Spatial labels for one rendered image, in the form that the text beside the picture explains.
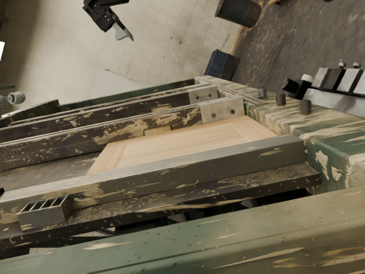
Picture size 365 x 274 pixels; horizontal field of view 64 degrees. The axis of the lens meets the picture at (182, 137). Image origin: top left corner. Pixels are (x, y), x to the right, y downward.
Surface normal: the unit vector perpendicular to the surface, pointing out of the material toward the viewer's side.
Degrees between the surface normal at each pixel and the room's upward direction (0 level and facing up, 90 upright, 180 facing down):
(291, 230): 57
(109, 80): 90
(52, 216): 89
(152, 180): 90
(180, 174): 90
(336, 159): 33
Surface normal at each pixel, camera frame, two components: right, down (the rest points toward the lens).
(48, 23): 0.07, 0.23
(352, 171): -0.98, 0.20
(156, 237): -0.19, -0.95
